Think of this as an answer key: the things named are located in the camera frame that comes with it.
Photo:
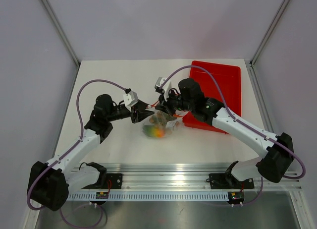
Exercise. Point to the brown toy longan bunch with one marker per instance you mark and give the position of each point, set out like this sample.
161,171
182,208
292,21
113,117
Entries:
164,121

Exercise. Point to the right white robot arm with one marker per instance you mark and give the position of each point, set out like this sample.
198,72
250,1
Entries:
274,151

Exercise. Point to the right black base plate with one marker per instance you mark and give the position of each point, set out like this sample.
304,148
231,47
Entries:
215,180

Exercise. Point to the right aluminium corner post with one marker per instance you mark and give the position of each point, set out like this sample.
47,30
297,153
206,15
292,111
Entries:
269,32

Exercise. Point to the left small circuit board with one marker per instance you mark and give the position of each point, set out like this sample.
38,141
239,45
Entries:
102,195

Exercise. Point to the right small circuit board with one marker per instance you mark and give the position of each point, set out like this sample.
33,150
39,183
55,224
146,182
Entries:
236,196

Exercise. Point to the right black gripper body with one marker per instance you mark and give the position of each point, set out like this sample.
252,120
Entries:
174,102

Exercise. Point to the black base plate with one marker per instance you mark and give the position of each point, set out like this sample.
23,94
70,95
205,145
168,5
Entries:
112,180
215,180

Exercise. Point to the aluminium corner post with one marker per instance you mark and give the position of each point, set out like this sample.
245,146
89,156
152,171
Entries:
60,31
269,32

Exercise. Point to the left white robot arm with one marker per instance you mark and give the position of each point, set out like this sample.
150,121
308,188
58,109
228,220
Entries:
96,130

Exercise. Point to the green orange toy mango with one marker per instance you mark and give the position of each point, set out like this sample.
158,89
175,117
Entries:
153,132

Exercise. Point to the small circuit board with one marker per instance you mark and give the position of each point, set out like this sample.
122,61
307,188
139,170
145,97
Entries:
102,195
236,196

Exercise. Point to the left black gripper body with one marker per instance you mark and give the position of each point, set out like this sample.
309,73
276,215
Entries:
134,108

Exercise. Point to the red plastic tray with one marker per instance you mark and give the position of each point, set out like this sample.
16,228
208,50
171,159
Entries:
228,78

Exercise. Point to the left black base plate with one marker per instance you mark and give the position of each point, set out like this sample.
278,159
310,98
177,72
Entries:
112,180

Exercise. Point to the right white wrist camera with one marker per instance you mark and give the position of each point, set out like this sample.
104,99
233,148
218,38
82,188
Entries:
162,86

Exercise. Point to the white slotted cable duct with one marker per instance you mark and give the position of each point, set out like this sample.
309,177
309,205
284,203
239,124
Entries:
152,196

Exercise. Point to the aluminium rail frame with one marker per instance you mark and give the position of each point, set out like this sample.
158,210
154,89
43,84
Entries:
135,177

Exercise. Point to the left aluminium corner post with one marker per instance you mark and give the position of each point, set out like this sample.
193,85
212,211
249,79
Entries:
60,31

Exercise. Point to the clear orange zip top bag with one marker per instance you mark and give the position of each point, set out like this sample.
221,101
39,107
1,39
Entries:
178,114

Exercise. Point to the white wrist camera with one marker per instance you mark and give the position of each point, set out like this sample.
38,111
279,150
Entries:
130,98
162,86

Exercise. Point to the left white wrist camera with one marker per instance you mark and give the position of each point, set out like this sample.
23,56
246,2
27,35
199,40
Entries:
130,98

